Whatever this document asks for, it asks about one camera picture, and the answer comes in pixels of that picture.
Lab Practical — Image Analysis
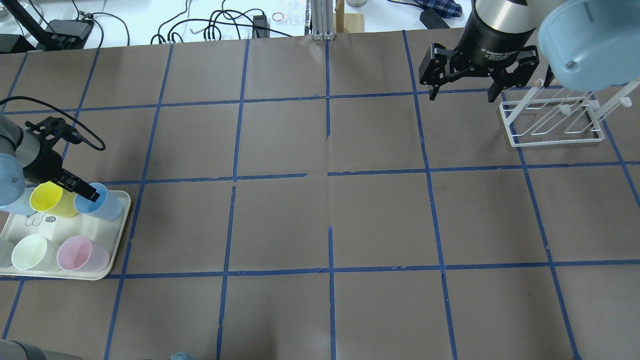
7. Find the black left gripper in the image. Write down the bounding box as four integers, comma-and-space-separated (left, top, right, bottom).
23, 146, 101, 203

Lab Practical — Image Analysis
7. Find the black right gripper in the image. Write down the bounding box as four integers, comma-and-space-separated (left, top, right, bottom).
419, 42, 540, 103

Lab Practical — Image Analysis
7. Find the light blue plastic cup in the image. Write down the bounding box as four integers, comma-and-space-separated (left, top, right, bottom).
74, 182, 123, 221

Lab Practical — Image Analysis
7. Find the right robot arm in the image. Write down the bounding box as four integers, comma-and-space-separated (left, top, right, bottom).
419, 0, 640, 103

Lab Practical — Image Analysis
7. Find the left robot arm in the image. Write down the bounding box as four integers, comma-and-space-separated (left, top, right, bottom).
0, 115, 101, 207

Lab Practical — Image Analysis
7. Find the yellow plastic cup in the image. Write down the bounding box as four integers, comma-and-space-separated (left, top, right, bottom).
29, 182, 79, 218

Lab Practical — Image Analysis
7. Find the pink plastic cup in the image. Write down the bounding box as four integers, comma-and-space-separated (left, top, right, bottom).
55, 235, 111, 273

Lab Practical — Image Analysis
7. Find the pale green plastic cup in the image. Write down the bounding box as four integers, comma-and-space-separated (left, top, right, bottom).
11, 234, 61, 272

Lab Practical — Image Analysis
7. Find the blue plaid folded umbrella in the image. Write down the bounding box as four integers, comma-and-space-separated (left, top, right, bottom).
414, 0, 463, 19

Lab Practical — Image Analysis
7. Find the cream plastic tray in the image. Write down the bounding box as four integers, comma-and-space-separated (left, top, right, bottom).
0, 190, 131, 281

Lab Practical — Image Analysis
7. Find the black box on table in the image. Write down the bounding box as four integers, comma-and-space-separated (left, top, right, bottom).
419, 7, 451, 30

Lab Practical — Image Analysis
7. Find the wooden mug tree stand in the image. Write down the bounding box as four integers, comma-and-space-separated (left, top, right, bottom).
333, 0, 365, 34

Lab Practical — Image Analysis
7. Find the black power adapter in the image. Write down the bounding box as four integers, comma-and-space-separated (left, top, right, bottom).
251, 14, 270, 39

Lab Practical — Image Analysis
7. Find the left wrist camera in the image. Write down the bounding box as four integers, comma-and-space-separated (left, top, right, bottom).
24, 116, 85, 150

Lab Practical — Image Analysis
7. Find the white wire cup rack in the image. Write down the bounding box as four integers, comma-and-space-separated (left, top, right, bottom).
498, 79, 639, 148

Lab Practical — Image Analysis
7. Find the aluminium frame post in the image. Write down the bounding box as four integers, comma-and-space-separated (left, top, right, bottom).
308, 0, 336, 41

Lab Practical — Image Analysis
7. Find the black cable bundle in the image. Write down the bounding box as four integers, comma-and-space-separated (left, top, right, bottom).
150, 0, 293, 46

